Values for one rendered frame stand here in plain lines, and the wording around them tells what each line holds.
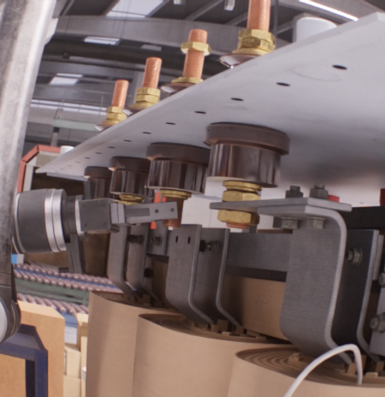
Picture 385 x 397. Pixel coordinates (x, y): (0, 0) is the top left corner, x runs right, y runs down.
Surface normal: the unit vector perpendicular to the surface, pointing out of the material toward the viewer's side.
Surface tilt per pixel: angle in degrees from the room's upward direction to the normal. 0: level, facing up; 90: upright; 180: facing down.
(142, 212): 84
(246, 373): 90
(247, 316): 90
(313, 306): 90
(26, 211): 76
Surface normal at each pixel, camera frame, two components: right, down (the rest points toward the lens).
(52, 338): 0.33, -0.02
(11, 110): 0.61, -0.04
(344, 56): -0.12, 0.99
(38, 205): -0.04, -0.49
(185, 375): -0.63, -0.13
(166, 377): -0.83, -0.14
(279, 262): -0.94, -0.14
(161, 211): 0.00, -0.07
